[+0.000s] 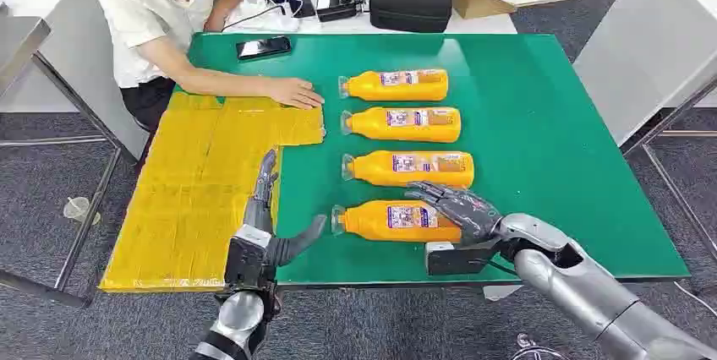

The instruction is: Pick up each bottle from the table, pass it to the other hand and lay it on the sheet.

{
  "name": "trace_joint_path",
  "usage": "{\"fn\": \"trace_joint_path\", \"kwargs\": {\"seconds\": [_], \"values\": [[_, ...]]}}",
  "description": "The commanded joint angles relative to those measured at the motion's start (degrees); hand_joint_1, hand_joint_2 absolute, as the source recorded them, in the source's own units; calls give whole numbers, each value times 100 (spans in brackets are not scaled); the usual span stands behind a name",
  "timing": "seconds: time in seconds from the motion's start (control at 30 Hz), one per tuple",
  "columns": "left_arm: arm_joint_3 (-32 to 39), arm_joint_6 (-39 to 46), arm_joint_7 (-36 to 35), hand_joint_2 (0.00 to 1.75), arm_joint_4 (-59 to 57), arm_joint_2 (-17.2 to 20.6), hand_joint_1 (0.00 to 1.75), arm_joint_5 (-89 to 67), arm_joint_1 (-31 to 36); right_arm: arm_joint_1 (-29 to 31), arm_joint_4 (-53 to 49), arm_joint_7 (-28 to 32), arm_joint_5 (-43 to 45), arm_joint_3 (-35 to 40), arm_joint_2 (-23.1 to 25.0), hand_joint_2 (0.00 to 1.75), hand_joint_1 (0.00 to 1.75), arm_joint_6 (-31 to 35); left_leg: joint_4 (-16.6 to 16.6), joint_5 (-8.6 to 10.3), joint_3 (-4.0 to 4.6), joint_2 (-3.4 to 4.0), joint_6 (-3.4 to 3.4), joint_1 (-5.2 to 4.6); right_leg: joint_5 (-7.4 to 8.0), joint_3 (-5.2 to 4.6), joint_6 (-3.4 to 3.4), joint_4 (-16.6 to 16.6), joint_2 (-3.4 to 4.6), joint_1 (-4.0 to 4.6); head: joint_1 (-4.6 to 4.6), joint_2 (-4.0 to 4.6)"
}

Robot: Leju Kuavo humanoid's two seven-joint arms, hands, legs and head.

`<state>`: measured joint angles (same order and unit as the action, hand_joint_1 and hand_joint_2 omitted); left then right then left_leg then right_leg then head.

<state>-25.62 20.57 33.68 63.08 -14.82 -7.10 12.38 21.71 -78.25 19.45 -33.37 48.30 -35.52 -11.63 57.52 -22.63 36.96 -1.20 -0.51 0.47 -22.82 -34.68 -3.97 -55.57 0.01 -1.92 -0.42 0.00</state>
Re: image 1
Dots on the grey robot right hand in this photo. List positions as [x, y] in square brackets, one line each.
[467, 212]

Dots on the person's right hand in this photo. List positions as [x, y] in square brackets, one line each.
[297, 94]

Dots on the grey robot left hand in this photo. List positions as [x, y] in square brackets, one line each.
[263, 213]

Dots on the orange drink bottle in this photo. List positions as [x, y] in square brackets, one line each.
[403, 91]
[414, 177]
[409, 130]
[369, 223]

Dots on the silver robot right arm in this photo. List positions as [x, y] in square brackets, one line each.
[582, 290]

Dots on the black smartphone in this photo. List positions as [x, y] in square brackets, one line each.
[263, 48]

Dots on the yellow sheet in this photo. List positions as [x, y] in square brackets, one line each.
[190, 195]

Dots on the white power strip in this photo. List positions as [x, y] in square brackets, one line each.
[269, 21]

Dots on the small dark flat device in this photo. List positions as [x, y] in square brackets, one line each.
[301, 3]

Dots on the black label printer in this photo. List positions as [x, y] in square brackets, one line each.
[339, 2]

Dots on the green table mat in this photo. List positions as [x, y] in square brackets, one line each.
[549, 150]

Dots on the black zip case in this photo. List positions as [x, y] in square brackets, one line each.
[410, 3]

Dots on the person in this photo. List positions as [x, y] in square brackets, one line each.
[148, 10]

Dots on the clear plastic cup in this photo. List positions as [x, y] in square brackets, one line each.
[78, 209]

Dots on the grey metal side table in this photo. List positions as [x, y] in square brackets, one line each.
[19, 38]

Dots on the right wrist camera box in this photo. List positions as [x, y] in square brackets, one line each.
[456, 259]

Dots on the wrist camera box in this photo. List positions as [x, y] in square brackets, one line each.
[246, 259]
[456, 259]

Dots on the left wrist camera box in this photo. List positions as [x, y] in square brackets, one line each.
[246, 259]

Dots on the metal table frame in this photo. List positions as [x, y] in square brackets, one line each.
[84, 223]
[672, 184]

